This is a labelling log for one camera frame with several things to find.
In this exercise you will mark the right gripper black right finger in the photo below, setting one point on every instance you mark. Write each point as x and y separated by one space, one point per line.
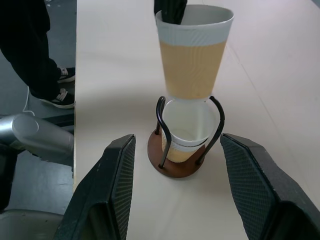
262 195

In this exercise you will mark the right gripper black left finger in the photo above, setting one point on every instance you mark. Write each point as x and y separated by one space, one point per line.
100 190

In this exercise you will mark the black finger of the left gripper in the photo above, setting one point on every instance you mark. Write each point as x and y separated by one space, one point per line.
172 11

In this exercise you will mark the orange and white paper cup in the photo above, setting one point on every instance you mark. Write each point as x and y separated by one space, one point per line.
190 70
180 155

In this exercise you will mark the black robot body part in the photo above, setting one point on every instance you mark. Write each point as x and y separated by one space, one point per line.
6 175

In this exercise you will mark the black sneaker with white sole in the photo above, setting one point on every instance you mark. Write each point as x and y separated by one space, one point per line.
67 75
62 100

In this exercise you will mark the person in black trousers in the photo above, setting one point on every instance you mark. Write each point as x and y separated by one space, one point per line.
25 37

